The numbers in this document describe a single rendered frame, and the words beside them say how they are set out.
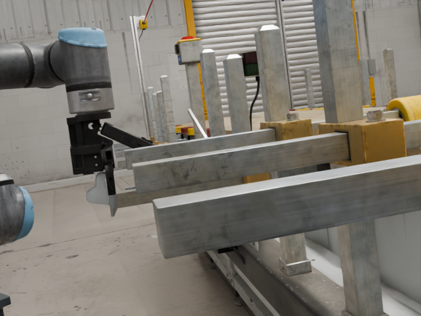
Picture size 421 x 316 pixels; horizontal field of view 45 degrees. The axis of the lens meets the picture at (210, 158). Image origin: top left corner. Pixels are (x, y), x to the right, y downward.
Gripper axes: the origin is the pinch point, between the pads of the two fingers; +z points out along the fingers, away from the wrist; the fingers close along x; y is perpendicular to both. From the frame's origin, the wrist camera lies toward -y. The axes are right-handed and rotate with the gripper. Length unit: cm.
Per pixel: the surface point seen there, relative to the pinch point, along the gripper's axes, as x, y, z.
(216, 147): 26.5, -16.9, -12.3
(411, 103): 28, -51, -15
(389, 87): -120, -136, -19
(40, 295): -212, 53, 83
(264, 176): 4.9, -30.7, -3.3
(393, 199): 76, -17, -12
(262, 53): 22.7, -27.2, -26.5
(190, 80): -53, -27, -28
